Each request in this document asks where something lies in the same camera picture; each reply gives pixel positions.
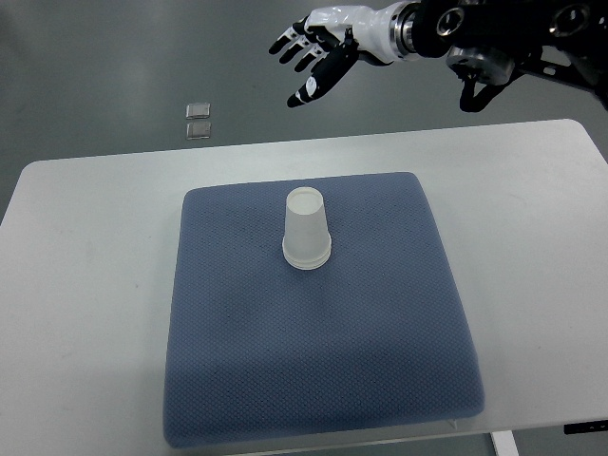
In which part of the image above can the upper metal floor plate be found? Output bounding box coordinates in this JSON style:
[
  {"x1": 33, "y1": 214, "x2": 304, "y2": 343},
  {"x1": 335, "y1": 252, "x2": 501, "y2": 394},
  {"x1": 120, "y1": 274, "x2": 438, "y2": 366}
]
[{"x1": 185, "y1": 102, "x2": 211, "y2": 120}]

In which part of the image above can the white table leg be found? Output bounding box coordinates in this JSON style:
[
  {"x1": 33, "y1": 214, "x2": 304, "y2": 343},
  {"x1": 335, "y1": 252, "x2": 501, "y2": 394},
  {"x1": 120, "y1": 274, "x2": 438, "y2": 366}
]
[{"x1": 490, "y1": 430, "x2": 520, "y2": 456}]

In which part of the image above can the black table control panel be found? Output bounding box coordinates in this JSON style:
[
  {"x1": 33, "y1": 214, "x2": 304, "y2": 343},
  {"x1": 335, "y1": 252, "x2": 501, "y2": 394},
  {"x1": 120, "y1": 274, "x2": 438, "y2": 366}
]
[{"x1": 563, "y1": 420, "x2": 608, "y2": 435}]

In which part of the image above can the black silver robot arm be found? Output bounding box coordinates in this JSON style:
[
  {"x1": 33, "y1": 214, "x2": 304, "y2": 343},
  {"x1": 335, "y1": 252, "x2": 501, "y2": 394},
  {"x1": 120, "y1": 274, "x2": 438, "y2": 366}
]
[{"x1": 269, "y1": 1, "x2": 607, "y2": 112}]

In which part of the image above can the white paper cup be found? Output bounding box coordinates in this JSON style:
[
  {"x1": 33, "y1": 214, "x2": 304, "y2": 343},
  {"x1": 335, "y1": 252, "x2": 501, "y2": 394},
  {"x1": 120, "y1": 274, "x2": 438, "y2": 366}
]
[
  {"x1": 283, "y1": 249, "x2": 332, "y2": 271},
  {"x1": 282, "y1": 187, "x2": 332, "y2": 259}
]

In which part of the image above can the white paper cup on mat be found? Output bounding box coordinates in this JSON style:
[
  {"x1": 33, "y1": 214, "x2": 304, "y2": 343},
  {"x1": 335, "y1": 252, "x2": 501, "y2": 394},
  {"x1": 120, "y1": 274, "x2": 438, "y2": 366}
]
[{"x1": 283, "y1": 249, "x2": 332, "y2": 271}]

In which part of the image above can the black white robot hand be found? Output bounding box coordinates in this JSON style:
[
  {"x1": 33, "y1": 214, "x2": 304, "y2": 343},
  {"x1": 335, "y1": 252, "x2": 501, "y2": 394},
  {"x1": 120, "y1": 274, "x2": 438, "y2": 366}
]
[{"x1": 268, "y1": 5, "x2": 395, "y2": 108}]

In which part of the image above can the blue textured cushion mat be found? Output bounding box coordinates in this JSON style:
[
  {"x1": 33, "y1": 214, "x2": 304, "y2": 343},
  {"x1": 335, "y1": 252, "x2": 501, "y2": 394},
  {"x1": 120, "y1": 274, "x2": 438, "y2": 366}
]
[{"x1": 163, "y1": 172, "x2": 485, "y2": 447}]

